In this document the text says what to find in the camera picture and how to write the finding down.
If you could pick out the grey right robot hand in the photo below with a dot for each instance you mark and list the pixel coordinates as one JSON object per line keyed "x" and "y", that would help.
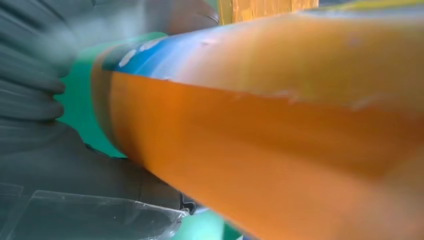
{"x": 82, "y": 192}

